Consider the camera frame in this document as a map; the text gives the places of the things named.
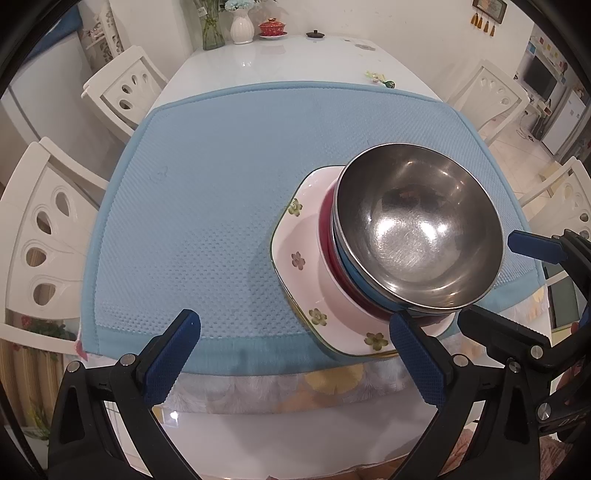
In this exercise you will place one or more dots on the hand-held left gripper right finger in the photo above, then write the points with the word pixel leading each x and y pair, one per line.
pixel 418 357

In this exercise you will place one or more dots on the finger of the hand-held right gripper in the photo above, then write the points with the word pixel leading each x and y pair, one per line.
pixel 535 247
pixel 503 334

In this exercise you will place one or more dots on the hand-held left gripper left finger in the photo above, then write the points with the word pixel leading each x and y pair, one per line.
pixel 173 357

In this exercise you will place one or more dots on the blue steel bowl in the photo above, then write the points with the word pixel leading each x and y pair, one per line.
pixel 415 230

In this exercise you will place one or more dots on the magenta steel bowl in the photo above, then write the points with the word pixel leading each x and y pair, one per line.
pixel 327 230

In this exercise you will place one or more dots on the hexagonal tree print plate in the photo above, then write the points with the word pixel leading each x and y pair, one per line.
pixel 300 240

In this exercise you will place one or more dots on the pink fuzzy garment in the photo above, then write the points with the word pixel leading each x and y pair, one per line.
pixel 563 461

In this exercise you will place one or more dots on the dark rectangular box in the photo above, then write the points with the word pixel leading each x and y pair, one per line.
pixel 563 300

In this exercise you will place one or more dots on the white cutout chair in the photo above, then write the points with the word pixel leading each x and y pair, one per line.
pixel 115 78
pixel 27 194
pixel 568 194
pixel 489 101

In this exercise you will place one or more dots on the floral tablecloth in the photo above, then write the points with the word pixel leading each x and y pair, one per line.
pixel 277 387

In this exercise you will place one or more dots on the white cabinet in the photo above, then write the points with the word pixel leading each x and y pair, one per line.
pixel 565 124

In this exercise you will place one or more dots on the beige striped rug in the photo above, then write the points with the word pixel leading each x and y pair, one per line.
pixel 37 378

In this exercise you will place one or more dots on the blue textured table mat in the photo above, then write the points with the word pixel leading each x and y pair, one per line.
pixel 207 207

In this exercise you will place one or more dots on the black television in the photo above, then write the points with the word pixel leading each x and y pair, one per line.
pixel 541 78

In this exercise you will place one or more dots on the small green wrapped candy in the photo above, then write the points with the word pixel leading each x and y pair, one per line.
pixel 383 79

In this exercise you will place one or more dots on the white refrigerator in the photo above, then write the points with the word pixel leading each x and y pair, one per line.
pixel 46 92

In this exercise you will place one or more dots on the small black lid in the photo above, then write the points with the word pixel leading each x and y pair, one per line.
pixel 316 33

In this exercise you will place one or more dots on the glass vase with green stems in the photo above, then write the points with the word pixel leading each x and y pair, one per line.
pixel 213 32

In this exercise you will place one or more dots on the white ornate shelf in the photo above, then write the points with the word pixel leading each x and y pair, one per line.
pixel 99 32

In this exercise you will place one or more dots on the white ribbed vase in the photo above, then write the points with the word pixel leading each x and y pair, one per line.
pixel 242 27

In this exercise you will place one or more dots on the red lidded teacup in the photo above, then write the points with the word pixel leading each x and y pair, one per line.
pixel 272 28

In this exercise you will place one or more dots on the blue cloth with pink print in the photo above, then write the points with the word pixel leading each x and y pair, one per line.
pixel 70 27

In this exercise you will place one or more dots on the pale blue flower bunch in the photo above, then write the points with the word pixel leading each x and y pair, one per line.
pixel 240 4

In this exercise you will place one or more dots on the framed wall hanging with tassels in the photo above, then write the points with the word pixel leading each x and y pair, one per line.
pixel 489 9

